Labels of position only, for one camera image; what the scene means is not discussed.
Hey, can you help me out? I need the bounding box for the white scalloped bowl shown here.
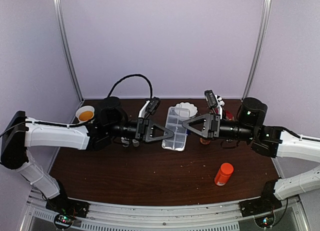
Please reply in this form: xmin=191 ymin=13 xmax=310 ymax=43
xmin=175 ymin=102 xmax=198 ymax=117

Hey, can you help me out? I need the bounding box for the left aluminium frame post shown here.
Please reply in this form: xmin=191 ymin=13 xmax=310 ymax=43
xmin=53 ymin=0 xmax=84 ymax=103

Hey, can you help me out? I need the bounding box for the right aluminium frame post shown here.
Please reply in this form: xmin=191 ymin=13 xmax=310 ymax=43
xmin=241 ymin=0 xmax=272 ymax=100

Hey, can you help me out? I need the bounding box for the aluminium frame post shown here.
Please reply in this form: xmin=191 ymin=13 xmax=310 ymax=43
xmin=53 ymin=0 xmax=84 ymax=103
xmin=241 ymin=0 xmax=272 ymax=100

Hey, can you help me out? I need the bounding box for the floral mug with orange liquid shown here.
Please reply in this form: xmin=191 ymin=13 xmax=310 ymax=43
xmin=75 ymin=105 xmax=95 ymax=123

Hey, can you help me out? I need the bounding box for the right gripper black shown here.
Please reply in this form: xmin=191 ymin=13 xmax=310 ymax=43
xmin=182 ymin=113 xmax=256 ymax=142

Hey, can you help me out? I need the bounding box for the amber bottle with grey cap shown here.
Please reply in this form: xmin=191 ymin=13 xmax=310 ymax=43
xmin=199 ymin=138 xmax=211 ymax=145

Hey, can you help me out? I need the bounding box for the clear plastic pill organizer box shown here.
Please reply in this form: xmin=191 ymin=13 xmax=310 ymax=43
xmin=161 ymin=104 xmax=190 ymax=152

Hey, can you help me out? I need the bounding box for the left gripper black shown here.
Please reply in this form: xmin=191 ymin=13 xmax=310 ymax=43
xmin=106 ymin=117 xmax=174 ymax=144

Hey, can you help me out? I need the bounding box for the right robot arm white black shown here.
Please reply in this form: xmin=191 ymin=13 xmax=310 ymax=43
xmin=182 ymin=97 xmax=320 ymax=212

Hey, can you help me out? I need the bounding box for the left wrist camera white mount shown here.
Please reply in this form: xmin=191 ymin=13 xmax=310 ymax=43
xmin=138 ymin=97 xmax=161 ymax=120

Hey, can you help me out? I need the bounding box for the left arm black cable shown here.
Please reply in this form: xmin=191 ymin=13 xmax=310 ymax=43
xmin=107 ymin=73 xmax=154 ymax=101

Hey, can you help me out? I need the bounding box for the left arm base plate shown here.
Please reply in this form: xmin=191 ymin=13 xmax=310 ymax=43
xmin=42 ymin=195 xmax=90 ymax=230

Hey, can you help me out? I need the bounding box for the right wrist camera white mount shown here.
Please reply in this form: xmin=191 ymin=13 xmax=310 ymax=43
xmin=204 ymin=90 xmax=225 ymax=116

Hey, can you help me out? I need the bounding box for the front aluminium rail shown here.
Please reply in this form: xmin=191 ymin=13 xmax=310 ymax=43
xmin=18 ymin=188 xmax=312 ymax=231

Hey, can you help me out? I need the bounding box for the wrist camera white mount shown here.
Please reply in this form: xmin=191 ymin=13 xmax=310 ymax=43
xmin=204 ymin=90 xmax=225 ymax=116
xmin=138 ymin=97 xmax=161 ymax=120

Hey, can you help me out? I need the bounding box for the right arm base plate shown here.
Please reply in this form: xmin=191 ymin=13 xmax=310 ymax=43
xmin=238 ymin=197 xmax=282 ymax=229

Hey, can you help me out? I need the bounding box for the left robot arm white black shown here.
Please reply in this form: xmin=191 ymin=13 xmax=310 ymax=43
xmin=0 ymin=96 xmax=174 ymax=213

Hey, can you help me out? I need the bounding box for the red floral plate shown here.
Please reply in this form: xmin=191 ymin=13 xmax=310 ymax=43
xmin=224 ymin=110 xmax=235 ymax=120

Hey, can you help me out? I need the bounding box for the orange pill bottle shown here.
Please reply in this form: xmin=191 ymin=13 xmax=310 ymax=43
xmin=214 ymin=162 xmax=234 ymax=186

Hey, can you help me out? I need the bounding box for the small white pill bottle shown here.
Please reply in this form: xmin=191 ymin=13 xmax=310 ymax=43
xmin=121 ymin=137 xmax=130 ymax=148

